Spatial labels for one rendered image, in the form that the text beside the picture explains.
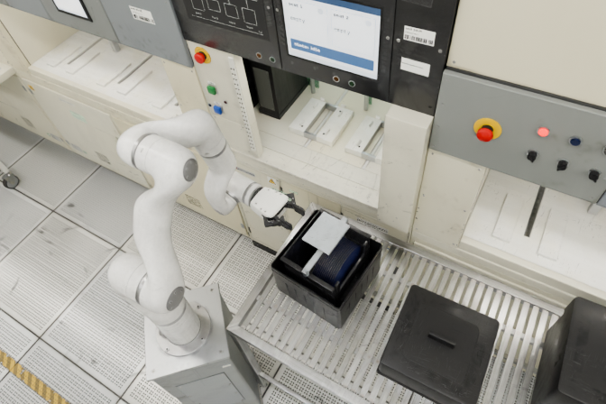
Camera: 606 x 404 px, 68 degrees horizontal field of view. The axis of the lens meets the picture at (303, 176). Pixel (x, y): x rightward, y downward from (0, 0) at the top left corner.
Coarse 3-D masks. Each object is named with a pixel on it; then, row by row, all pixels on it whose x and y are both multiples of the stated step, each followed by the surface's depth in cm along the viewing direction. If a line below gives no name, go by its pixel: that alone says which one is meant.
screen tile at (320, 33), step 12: (288, 0) 119; (288, 12) 122; (300, 12) 120; (312, 12) 118; (324, 12) 116; (300, 24) 123; (324, 24) 119; (300, 36) 126; (312, 36) 124; (324, 36) 122
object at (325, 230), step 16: (320, 208) 157; (320, 224) 141; (336, 224) 141; (304, 240) 138; (320, 240) 138; (336, 240) 137; (352, 240) 154; (368, 240) 149; (288, 256) 150; (304, 256) 163; (320, 256) 143; (368, 256) 157; (288, 272) 154; (304, 272) 140; (352, 272) 148; (320, 288) 145; (336, 288) 140; (336, 304) 150
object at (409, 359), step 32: (416, 288) 149; (416, 320) 143; (448, 320) 142; (480, 320) 141; (384, 352) 138; (416, 352) 137; (448, 352) 136; (480, 352) 135; (416, 384) 134; (448, 384) 130; (480, 384) 130
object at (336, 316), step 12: (312, 216) 163; (300, 228) 159; (372, 240) 154; (312, 252) 170; (372, 252) 160; (276, 264) 154; (372, 264) 152; (276, 276) 154; (360, 276) 163; (372, 276) 159; (288, 288) 155; (300, 288) 147; (348, 288) 161; (360, 288) 151; (300, 300) 157; (312, 300) 149; (324, 300) 142; (348, 300) 145; (324, 312) 149; (336, 312) 142; (348, 312) 152; (336, 324) 150
